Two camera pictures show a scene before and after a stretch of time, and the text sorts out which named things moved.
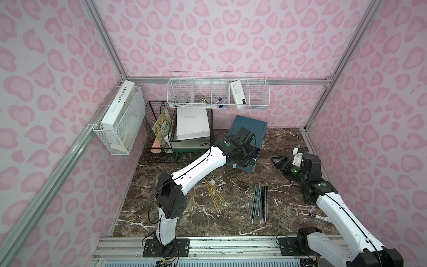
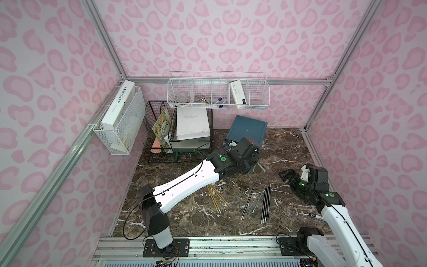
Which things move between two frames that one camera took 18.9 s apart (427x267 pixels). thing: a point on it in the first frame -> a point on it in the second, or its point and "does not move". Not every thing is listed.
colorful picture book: (163, 128) does not move
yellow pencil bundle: (210, 191) does not move
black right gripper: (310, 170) -> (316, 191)
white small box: (238, 91) does not move
